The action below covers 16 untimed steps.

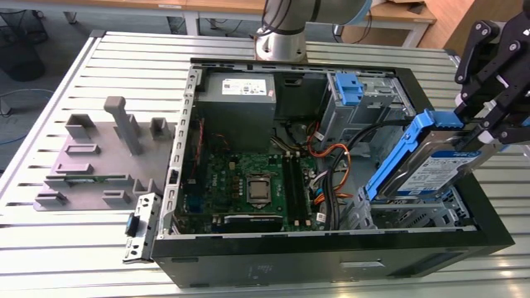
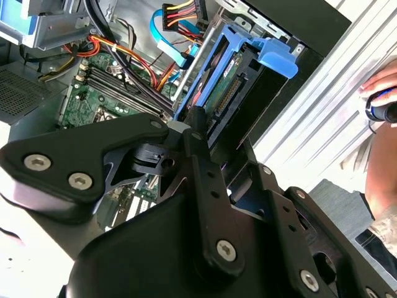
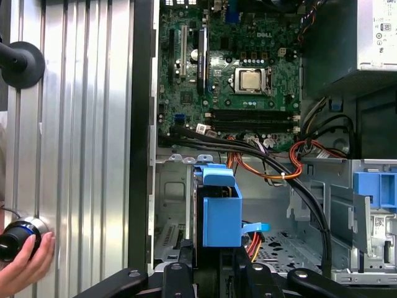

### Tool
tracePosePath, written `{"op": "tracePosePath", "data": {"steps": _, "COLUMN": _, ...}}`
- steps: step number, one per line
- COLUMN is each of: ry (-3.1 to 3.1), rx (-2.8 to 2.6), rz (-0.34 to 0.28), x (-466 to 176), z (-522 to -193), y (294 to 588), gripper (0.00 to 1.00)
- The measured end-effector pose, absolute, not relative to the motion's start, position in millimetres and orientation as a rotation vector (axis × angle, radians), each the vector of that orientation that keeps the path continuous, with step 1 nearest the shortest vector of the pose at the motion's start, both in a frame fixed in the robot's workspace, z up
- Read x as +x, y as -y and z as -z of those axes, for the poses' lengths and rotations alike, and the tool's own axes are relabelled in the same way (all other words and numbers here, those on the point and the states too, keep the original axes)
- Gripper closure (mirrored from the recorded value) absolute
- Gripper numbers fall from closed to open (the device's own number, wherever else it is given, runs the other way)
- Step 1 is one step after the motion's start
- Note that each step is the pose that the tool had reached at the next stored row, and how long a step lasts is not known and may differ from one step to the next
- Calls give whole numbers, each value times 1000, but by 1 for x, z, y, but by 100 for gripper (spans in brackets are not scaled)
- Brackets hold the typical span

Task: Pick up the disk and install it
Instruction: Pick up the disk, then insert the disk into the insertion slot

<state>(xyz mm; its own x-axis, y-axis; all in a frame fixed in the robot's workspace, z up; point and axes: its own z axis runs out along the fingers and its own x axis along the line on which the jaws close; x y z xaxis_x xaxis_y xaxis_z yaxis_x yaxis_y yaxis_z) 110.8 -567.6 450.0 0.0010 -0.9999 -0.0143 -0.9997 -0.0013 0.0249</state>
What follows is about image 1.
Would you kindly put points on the wooden desk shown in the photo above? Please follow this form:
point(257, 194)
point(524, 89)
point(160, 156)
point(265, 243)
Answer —
point(393, 14)

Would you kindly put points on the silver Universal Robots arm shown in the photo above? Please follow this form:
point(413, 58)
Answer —
point(282, 46)

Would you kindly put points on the grey parts rack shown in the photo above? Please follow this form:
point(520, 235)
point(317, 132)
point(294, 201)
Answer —
point(111, 174)

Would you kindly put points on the green motherboard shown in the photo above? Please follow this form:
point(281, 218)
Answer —
point(226, 174)

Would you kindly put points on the metal disk bay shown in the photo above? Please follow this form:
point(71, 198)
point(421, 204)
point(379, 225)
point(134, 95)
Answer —
point(410, 205)

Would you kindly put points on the black open PC case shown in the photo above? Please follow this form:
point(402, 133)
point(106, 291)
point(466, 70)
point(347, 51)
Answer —
point(290, 260)

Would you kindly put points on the wooden cabinet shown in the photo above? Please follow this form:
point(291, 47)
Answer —
point(464, 18)

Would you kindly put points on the black graphics card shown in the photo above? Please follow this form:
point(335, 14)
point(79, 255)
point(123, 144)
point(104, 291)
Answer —
point(253, 222)

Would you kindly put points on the blue drive cage latch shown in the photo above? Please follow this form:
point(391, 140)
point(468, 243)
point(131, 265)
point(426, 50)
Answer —
point(350, 90)

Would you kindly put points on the white framed desk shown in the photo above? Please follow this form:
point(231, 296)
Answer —
point(124, 4)

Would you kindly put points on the black RAM slot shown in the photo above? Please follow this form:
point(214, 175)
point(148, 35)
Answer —
point(303, 189)
point(294, 189)
point(299, 189)
point(290, 189)

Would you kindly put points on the black waste bin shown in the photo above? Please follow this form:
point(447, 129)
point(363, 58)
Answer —
point(20, 62)

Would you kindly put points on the hard disk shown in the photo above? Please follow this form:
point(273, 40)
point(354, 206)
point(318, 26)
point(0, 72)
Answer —
point(430, 174)

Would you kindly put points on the grey metal drive cage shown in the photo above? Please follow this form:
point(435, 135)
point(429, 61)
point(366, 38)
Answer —
point(343, 121)

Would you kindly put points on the grey power supply unit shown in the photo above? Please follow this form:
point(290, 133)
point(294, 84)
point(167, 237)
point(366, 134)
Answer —
point(235, 124)

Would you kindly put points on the CPU socket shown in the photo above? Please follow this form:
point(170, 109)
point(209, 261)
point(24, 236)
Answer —
point(259, 202)

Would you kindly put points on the silver CPU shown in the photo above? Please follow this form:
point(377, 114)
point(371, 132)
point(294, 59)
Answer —
point(259, 190)

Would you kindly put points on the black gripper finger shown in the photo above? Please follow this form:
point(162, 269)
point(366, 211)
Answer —
point(512, 124)
point(472, 52)

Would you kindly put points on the blue VGA port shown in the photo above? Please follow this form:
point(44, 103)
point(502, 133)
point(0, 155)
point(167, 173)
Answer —
point(132, 225)

